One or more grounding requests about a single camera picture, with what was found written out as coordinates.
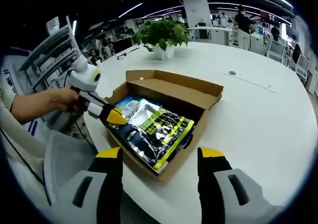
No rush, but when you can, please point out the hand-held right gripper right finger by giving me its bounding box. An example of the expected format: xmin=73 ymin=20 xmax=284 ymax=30
xmin=197 ymin=146 xmax=274 ymax=224

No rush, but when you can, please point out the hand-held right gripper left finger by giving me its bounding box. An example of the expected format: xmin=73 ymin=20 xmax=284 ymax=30
xmin=58 ymin=146 xmax=124 ymax=224

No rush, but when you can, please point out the blue wet wipes packet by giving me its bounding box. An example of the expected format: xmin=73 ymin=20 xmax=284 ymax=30
xmin=116 ymin=95 xmax=145 ymax=110

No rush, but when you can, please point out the black green soft packet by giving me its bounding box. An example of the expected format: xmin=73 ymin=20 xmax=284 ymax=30
xmin=109 ymin=100 xmax=195 ymax=170

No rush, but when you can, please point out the brown cardboard shoe box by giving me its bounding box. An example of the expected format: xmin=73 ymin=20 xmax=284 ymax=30
xmin=105 ymin=69 xmax=224 ymax=183

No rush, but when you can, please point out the person's left hand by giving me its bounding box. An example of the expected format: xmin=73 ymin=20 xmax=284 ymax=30
xmin=48 ymin=86 xmax=84 ymax=115

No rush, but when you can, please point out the grey metal shelf rack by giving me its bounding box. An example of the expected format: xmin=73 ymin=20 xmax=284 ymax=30
xmin=18 ymin=16 xmax=81 ymax=92

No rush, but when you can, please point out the black pen on card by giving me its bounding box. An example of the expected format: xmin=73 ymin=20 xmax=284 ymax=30
xmin=116 ymin=47 xmax=140 ymax=61

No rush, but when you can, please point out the grey mesh office chair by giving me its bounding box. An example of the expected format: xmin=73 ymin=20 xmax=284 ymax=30
xmin=42 ymin=130 xmax=100 ymax=207

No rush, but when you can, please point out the black computer monitor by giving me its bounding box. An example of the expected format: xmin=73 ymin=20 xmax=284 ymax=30
xmin=112 ymin=38 xmax=133 ymax=55

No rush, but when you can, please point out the green plant in white pot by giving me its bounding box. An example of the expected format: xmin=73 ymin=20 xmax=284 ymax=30
xmin=131 ymin=19 xmax=190 ymax=60

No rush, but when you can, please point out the white office chair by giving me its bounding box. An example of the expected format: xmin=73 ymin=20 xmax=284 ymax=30
xmin=296 ymin=54 xmax=311 ymax=82
xmin=266 ymin=39 xmax=286 ymax=64

